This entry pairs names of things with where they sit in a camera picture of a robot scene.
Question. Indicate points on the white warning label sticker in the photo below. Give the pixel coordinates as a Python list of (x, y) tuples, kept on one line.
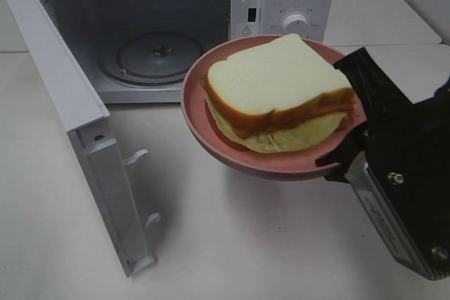
[(246, 29)]

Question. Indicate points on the white microwave oven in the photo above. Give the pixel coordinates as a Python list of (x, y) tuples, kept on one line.
[(87, 26)]

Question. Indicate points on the white microwave door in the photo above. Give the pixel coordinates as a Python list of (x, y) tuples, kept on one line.
[(85, 119)]

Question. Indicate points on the white bread sandwich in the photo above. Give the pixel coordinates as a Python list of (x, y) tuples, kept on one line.
[(281, 96)]

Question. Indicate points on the glass microwave turntable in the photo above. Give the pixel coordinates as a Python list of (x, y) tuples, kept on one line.
[(154, 58)]

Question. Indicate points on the upper white power knob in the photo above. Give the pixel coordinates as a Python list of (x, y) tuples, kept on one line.
[(296, 23)]

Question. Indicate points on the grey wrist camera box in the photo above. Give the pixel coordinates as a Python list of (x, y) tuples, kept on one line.
[(386, 221)]

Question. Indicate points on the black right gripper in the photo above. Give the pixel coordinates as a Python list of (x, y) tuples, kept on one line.
[(407, 149)]

